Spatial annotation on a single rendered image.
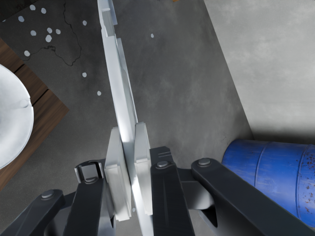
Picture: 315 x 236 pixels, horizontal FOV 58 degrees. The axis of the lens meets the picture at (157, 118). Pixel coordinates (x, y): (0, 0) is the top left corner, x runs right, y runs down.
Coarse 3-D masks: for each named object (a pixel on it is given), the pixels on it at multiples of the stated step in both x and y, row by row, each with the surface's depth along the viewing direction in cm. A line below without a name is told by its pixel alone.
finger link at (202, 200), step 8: (152, 152) 16; (160, 152) 16; (168, 152) 16; (152, 160) 15; (160, 160) 15; (168, 160) 15; (184, 176) 13; (192, 176) 13; (184, 184) 12; (192, 184) 12; (200, 184) 12; (184, 192) 12; (192, 192) 12; (200, 192) 12; (208, 192) 12; (192, 200) 12; (200, 200) 12; (208, 200) 12; (192, 208) 13; (200, 208) 12; (208, 208) 12
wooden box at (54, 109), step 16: (0, 48) 74; (0, 64) 74; (16, 64) 77; (32, 80) 80; (32, 96) 80; (48, 96) 84; (48, 112) 84; (64, 112) 88; (32, 128) 80; (48, 128) 84; (32, 144) 81; (16, 160) 77; (0, 176) 75
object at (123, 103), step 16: (112, 16) 35; (112, 32) 31; (112, 48) 17; (112, 64) 17; (112, 80) 17; (128, 80) 44; (112, 96) 17; (128, 96) 26; (128, 112) 17; (128, 128) 17; (128, 144) 17; (128, 160) 17; (128, 176) 17; (144, 224) 18
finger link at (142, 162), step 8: (136, 128) 19; (144, 128) 19; (136, 136) 17; (144, 136) 17; (136, 144) 16; (144, 144) 15; (136, 152) 14; (144, 152) 14; (136, 160) 13; (144, 160) 13; (136, 168) 14; (144, 168) 13; (144, 176) 14; (144, 184) 14; (144, 192) 14; (144, 200) 14; (144, 208) 14
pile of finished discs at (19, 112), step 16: (0, 80) 71; (16, 80) 74; (0, 96) 72; (16, 96) 74; (0, 112) 72; (16, 112) 74; (32, 112) 77; (0, 128) 72; (16, 128) 75; (0, 144) 72; (16, 144) 75; (0, 160) 72
